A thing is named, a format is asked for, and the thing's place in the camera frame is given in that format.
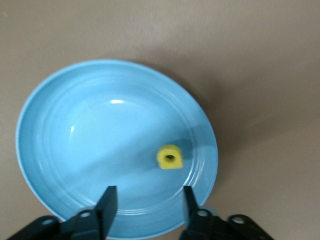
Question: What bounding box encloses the yellow foam letter D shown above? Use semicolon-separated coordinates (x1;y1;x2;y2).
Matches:
156;144;184;170

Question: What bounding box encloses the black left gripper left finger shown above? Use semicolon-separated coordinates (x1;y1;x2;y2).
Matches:
7;185;118;240

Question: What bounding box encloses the blue plate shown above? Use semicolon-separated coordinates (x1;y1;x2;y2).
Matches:
15;59;219;240

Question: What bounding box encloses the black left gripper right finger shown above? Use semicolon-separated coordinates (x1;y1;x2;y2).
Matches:
179;186;272;240

